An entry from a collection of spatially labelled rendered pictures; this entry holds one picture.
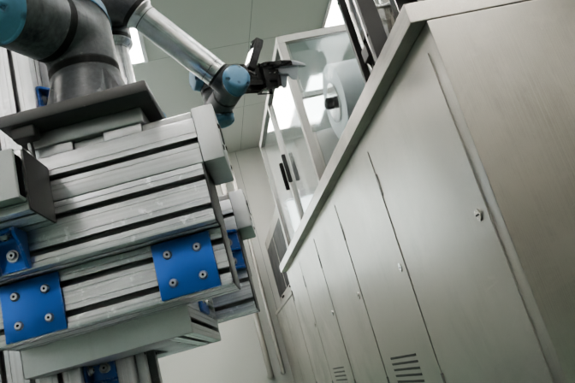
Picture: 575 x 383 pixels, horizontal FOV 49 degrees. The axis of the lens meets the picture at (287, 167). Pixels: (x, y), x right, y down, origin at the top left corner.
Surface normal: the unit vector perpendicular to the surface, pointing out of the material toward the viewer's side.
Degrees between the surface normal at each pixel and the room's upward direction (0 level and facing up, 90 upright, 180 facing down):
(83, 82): 73
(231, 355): 90
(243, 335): 90
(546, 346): 90
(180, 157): 90
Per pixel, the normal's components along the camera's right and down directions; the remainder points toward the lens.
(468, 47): 0.10, -0.33
